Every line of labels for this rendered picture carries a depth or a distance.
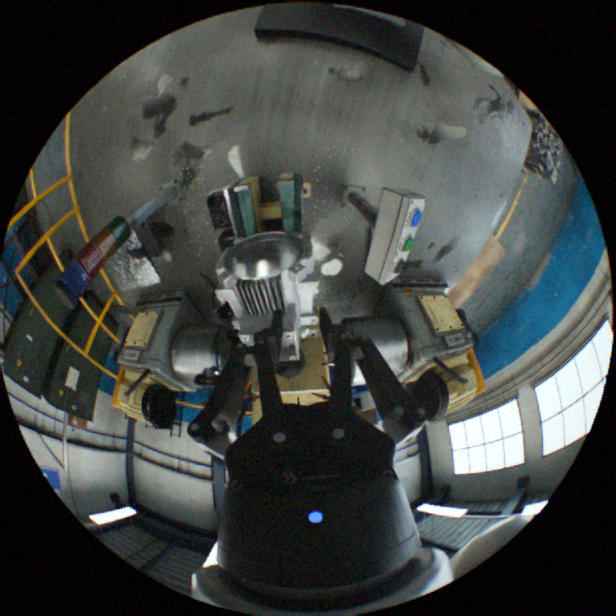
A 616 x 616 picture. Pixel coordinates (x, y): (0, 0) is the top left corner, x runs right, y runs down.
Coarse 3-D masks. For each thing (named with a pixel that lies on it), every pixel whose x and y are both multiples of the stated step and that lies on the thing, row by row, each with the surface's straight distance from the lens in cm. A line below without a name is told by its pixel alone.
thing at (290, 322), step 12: (264, 312) 34; (288, 312) 33; (240, 324) 33; (252, 324) 32; (264, 324) 32; (288, 324) 31; (240, 336) 32; (252, 336) 38; (288, 336) 32; (288, 348) 42
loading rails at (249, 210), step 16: (256, 176) 51; (288, 176) 44; (240, 192) 41; (256, 192) 47; (288, 192) 40; (304, 192) 49; (240, 208) 42; (256, 208) 45; (272, 208) 49; (288, 208) 41; (240, 224) 43; (256, 224) 44; (288, 224) 42
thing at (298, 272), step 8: (296, 232) 40; (240, 240) 41; (296, 264) 29; (224, 272) 32; (288, 272) 29; (296, 272) 28; (304, 272) 29; (224, 280) 30; (232, 280) 31; (296, 280) 28; (224, 288) 32; (304, 328) 42; (304, 336) 43
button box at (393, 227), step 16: (384, 192) 29; (400, 192) 29; (384, 208) 30; (400, 208) 28; (416, 208) 30; (384, 224) 30; (400, 224) 29; (384, 240) 31; (400, 240) 30; (368, 256) 34; (384, 256) 32; (400, 256) 34; (368, 272) 36; (384, 272) 33; (400, 272) 39
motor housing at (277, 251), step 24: (264, 240) 42; (288, 240) 40; (216, 264) 36; (240, 264) 41; (264, 264) 45; (288, 264) 44; (312, 264) 33; (240, 288) 31; (264, 288) 28; (288, 288) 31; (240, 312) 40
